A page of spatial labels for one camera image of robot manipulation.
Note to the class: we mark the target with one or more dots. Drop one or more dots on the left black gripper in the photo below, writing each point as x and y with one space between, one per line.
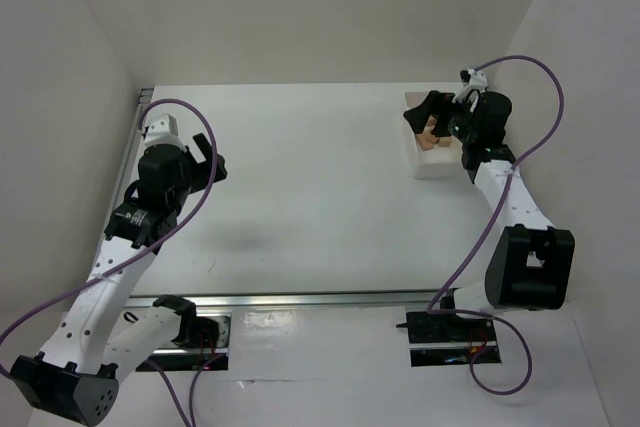
198 167

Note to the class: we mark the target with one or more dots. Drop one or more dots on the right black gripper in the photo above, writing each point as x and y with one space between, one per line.
441 114

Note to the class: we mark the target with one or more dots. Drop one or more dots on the white plastic bin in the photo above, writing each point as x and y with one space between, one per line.
435 163

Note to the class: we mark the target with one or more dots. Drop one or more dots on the short rectangular wood block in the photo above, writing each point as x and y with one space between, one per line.
426 141

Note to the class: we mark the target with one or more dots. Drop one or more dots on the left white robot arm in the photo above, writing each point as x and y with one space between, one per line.
77 373

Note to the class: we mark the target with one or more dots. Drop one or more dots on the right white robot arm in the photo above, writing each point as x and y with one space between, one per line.
530 266

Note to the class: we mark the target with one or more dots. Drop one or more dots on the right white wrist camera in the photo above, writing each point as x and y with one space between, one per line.
473 81

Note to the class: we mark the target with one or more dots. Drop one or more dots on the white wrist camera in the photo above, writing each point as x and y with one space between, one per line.
162 130
473 81

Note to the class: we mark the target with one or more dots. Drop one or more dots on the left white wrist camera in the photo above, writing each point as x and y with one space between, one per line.
162 130

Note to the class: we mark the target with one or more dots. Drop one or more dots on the aluminium left rail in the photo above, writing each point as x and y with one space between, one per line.
144 99

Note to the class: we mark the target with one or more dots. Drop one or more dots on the aluminium rail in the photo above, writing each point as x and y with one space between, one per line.
144 99
314 300

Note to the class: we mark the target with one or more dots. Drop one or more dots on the aluminium front rail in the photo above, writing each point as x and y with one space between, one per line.
314 300

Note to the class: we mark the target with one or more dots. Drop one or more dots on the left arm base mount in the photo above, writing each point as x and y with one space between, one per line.
209 346

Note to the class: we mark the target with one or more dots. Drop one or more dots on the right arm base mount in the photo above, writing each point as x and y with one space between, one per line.
449 340

